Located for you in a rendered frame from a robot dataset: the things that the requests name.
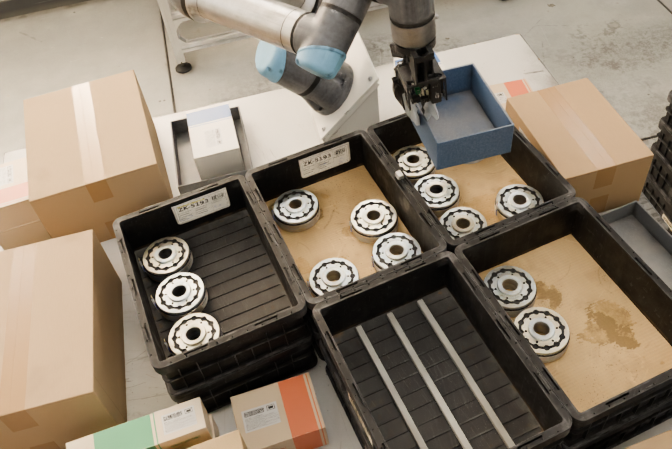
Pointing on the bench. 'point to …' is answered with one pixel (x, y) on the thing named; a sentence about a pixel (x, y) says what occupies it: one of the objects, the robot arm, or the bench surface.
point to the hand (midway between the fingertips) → (420, 116)
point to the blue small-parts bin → (465, 121)
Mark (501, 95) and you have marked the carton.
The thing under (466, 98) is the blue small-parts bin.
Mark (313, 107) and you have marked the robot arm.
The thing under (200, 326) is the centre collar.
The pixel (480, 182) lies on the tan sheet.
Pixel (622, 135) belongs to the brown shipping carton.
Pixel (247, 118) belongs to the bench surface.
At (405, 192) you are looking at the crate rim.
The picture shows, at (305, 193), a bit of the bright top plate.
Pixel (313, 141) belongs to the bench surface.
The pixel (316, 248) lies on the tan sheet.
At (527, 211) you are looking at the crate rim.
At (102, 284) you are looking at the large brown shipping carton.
